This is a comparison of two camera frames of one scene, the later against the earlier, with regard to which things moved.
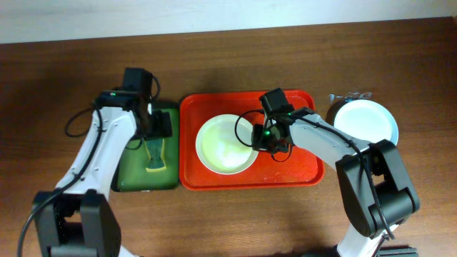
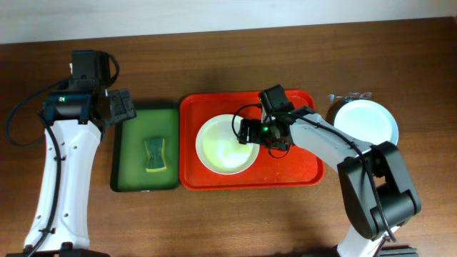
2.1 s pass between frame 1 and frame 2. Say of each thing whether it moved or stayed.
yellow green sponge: stayed
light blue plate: stayed
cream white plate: stayed
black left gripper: moved
